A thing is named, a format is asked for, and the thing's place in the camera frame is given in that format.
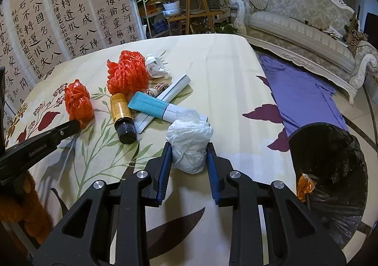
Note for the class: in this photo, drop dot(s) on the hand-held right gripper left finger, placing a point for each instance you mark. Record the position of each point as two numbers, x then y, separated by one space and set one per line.
164 171

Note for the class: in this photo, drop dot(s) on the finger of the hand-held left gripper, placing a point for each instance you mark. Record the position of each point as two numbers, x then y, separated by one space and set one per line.
2 106
66 130

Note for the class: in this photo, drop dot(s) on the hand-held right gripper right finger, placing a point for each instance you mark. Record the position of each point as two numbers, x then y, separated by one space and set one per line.
213 171

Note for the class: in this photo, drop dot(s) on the red plastic wrapper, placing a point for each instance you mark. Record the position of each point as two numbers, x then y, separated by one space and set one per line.
78 103

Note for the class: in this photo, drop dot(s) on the white paper ball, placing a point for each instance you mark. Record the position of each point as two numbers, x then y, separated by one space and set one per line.
189 142

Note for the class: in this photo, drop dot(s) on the brown glass bottle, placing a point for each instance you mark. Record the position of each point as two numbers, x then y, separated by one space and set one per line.
121 112

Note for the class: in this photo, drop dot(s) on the teal and white tube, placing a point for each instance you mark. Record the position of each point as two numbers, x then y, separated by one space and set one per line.
147 103

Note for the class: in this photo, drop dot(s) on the large orange net bag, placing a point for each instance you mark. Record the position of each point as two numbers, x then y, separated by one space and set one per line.
127 74

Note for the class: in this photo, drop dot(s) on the orange plastic bag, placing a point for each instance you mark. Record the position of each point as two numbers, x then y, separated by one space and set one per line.
304 187

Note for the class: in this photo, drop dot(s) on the white printed paper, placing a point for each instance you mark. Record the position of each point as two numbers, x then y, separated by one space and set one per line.
156 66

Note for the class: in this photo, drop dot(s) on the bin with black liner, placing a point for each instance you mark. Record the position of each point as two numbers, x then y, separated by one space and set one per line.
333 150

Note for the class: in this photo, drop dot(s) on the floral tablecloth table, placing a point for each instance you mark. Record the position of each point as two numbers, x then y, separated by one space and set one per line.
221 76

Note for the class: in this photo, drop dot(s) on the calligraphy folding screen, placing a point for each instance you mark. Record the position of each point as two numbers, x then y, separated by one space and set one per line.
59 17

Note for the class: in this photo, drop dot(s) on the purple cloth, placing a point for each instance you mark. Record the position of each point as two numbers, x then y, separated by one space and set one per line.
301 94

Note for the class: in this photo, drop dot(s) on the white metal shelf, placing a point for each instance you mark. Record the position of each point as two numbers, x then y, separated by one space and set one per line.
153 22

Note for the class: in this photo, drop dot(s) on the small leafy floor plant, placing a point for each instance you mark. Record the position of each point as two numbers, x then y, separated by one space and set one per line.
226 29

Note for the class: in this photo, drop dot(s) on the ornate white grey sofa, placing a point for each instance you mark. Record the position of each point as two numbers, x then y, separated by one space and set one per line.
295 26

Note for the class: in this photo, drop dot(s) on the wooden plant stand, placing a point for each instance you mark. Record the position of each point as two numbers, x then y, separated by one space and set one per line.
189 3

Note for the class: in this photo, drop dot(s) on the black stick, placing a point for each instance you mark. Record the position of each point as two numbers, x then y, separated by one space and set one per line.
305 22

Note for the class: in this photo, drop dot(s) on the striped cushion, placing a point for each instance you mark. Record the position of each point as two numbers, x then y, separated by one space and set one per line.
254 0

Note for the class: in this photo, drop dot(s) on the stack of magazines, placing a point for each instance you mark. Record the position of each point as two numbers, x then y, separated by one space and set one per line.
332 34

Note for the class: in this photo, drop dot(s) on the tiger print cloth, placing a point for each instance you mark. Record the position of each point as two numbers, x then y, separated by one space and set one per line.
356 40

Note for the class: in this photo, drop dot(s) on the toy rifle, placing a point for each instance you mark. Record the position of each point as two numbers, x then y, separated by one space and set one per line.
354 20

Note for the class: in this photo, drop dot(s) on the black covered television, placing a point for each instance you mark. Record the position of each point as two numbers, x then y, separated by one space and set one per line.
372 28

